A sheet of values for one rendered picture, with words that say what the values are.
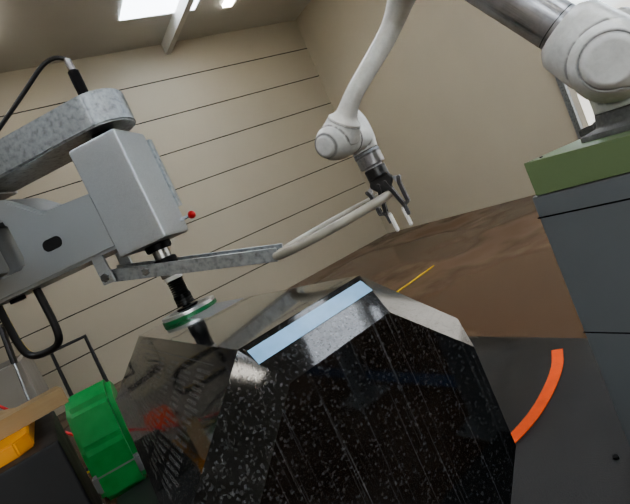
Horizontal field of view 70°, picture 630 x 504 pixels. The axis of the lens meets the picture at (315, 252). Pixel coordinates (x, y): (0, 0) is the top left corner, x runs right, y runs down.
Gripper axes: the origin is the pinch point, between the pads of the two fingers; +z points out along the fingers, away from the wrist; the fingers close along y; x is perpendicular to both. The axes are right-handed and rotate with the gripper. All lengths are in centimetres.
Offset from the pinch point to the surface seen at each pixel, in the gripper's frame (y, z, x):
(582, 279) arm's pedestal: -42, 31, 26
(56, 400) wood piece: 99, -4, 71
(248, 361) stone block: 16, 1, 87
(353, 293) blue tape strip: 1, 3, 63
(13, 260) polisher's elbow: 137, -55, 33
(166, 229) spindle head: 72, -36, 22
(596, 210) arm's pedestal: -51, 14, 31
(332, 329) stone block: 4, 5, 74
